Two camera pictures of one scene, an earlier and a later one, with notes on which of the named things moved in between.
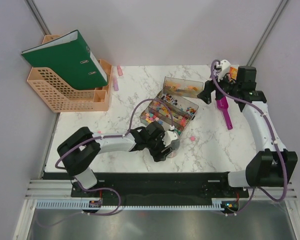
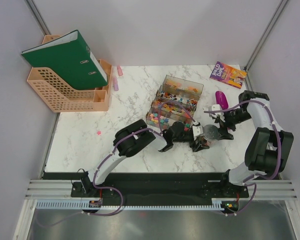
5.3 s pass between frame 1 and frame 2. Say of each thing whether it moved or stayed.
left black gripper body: moved
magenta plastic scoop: stayed
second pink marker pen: stayed
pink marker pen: stayed
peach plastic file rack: stayed
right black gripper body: moved
